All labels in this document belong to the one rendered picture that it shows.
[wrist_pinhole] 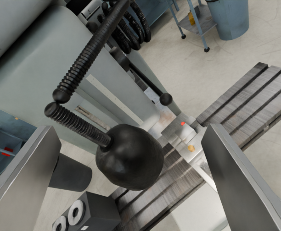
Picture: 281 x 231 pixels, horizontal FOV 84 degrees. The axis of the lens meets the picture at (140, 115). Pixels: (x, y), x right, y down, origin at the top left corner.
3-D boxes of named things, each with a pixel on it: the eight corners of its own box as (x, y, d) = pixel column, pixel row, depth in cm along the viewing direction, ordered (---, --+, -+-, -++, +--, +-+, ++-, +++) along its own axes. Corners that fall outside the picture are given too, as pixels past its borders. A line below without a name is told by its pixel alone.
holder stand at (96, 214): (121, 221, 72) (88, 217, 59) (88, 253, 73) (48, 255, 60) (114, 198, 81) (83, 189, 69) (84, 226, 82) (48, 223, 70)
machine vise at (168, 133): (252, 167, 55) (249, 156, 48) (221, 196, 56) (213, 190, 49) (187, 118, 82) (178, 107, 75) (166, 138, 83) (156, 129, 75)
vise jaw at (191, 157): (220, 139, 60) (217, 134, 57) (191, 166, 60) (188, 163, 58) (208, 130, 64) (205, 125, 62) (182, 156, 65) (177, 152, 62)
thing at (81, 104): (145, 144, 37) (69, 87, 23) (133, 155, 37) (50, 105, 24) (138, 134, 40) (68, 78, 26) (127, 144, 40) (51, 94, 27)
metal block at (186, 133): (199, 136, 64) (193, 129, 60) (188, 146, 64) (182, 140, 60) (190, 129, 68) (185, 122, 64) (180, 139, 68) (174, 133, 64)
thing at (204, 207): (262, 196, 65) (261, 190, 57) (198, 248, 67) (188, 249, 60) (187, 127, 103) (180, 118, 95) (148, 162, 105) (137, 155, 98)
